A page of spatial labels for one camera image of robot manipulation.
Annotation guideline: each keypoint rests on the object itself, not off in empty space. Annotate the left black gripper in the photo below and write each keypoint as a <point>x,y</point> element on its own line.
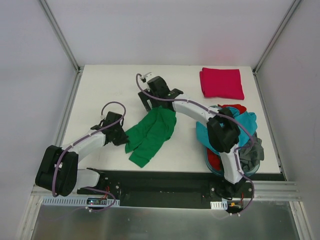
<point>119,136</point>

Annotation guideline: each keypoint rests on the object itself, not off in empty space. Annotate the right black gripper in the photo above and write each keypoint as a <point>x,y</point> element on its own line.
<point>145,99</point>

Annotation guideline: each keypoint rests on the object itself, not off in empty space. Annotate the green t shirt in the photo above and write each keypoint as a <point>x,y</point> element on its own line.
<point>147,137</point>

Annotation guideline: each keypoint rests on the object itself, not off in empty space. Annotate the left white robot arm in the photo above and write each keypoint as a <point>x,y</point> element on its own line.
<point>58,171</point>

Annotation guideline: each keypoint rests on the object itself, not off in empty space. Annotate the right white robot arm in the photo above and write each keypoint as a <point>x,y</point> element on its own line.
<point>223,130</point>

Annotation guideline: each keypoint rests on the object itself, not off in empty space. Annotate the folded pink t shirt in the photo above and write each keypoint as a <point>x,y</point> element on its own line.
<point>221,83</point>

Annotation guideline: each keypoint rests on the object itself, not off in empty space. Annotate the red t shirt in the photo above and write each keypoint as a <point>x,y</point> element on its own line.
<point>236,109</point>

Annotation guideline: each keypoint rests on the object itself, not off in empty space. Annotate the turquoise t shirt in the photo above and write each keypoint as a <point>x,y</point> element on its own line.
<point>248,120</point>

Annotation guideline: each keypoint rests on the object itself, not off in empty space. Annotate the grey t shirt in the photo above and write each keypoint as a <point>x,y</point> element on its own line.
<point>252,155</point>

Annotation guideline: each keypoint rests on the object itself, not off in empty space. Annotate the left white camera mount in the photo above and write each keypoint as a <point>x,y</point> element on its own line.
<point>102,118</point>

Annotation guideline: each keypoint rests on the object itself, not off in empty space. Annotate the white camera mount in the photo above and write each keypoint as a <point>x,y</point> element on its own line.
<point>146,76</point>
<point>102,118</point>

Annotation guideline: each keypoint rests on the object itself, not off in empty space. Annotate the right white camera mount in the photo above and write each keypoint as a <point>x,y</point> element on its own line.
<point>146,76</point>

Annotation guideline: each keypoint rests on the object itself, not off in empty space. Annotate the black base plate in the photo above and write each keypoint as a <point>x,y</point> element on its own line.
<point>179,190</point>

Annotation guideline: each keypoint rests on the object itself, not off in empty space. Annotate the left aluminium frame post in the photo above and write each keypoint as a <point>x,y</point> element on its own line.
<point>59,35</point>

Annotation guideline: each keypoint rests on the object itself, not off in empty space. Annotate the aluminium frame post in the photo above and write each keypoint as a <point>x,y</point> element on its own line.
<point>59,35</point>
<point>295,4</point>

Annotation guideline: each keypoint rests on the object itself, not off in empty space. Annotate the right aluminium frame post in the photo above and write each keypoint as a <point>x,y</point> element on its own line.
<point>295,4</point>

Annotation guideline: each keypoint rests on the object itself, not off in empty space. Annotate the right white cable duct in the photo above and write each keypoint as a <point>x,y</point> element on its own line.
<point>219,205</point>

